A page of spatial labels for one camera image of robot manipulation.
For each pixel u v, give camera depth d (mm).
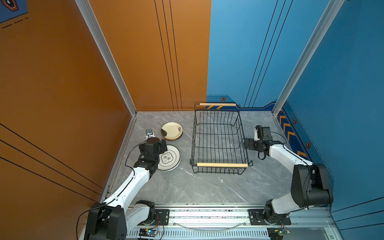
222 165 710
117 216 397
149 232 707
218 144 994
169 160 914
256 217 725
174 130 1058
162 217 737
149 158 641
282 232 696
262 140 715
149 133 722
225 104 1184
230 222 726
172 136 1016
